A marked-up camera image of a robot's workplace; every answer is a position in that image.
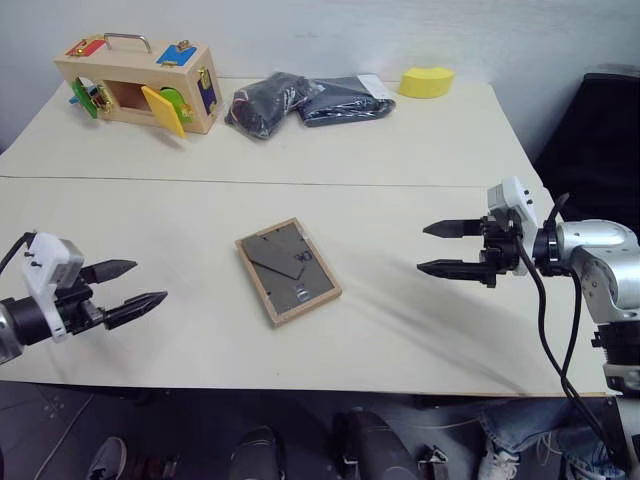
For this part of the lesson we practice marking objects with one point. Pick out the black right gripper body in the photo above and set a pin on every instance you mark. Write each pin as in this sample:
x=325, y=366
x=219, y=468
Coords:
x=502, y=247

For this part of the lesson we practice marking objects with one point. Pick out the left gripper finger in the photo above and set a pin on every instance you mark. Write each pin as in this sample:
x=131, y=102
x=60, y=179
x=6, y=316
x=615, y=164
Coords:
x=112, y=270
x=137, y=307

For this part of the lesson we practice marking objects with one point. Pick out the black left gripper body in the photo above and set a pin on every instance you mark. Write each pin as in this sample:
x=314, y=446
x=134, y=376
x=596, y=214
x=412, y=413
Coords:
x=80, y=312

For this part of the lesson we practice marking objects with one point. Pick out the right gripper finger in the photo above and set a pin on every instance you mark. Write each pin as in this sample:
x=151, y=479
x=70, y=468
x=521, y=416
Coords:
x=455, y=229
x=455, y=269

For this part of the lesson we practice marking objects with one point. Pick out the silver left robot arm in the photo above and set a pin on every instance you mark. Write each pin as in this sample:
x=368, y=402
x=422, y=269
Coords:
x=24, y=318

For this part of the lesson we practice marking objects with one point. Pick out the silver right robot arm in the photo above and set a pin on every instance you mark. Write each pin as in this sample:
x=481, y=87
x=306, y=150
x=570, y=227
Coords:
x=595, y=247

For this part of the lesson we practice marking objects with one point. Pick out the black chair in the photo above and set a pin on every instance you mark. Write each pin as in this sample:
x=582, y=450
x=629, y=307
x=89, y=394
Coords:
x=595, y=140

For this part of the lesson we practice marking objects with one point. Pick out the yellow sponge block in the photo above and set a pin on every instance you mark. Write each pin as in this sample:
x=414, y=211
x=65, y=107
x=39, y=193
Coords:
x=426, y=82

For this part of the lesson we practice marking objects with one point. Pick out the grey shoe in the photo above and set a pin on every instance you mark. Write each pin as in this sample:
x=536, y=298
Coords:
x=106, y=460

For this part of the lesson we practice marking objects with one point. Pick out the yellow box door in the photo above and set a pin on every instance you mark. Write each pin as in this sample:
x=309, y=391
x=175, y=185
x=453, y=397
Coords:
x=162, y=110

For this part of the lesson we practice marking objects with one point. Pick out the dark blue garment in bag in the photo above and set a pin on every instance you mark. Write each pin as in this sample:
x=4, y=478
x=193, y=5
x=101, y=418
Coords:
x=345, y=102

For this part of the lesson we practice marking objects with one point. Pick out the blue jeans leg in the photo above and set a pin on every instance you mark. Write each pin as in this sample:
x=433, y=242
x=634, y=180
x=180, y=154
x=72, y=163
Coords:
x=530, y=420

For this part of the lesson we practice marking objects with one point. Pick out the large dark rounded shape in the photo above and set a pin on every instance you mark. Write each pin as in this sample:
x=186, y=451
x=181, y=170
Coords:
x=375, y=447

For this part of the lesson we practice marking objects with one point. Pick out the white sneaker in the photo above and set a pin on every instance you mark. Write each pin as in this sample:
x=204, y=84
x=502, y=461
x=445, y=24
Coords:
x=497, y=462

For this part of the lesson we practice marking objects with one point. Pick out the wooden latch busy box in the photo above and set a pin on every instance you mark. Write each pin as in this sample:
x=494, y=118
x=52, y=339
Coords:
x=135, y=70

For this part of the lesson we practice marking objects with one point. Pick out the black garment in plastic bag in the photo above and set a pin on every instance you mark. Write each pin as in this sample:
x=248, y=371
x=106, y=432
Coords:
x=262, y=107

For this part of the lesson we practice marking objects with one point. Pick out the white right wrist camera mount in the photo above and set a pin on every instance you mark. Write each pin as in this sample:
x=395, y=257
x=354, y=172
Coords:
x=517, y=197

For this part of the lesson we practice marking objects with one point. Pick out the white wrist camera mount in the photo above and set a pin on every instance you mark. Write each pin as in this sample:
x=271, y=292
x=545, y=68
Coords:
x=47, y=260
x=517, y=197

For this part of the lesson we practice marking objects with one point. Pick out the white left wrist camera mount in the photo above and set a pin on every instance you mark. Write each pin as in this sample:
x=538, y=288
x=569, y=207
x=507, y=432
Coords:
x=47, y=260

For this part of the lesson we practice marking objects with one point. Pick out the wooden picture frame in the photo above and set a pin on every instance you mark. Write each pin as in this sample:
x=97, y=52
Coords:
x=287, y=272

